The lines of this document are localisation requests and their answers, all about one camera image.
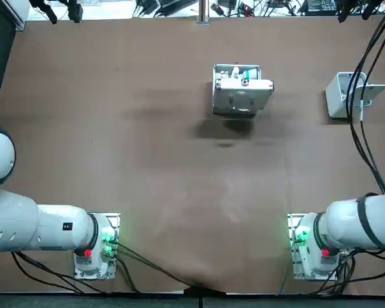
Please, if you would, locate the aluminium medical kit case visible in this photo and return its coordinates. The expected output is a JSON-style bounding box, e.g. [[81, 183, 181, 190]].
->
[[210, 63, 275, 120]]

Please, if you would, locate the white lidded waste bin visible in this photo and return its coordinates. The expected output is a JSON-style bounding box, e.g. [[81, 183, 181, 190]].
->
[[324, 71, 385, 120]]

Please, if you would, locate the blue white mask packet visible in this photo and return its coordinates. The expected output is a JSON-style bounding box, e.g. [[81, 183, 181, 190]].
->
[[243, 67, 261, 81]]

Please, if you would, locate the large black labelled power adapter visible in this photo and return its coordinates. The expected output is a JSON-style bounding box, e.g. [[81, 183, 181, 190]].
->
[[303, 0, 338, 13]]

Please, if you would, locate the black cable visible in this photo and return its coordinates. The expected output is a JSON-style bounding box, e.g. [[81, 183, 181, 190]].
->
[[11, 250, 141, 295], [348, 0, 385, 196], [275, 248, 385, 296], [110, 240, 200, 288]]

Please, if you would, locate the aluminium profile post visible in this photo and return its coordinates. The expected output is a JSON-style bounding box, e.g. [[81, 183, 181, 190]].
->
[[197, 0, 210, 26]]

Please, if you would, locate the aluminium edge rail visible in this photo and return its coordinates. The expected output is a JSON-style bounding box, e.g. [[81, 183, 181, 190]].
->
[[6, 0, 30, 32]]

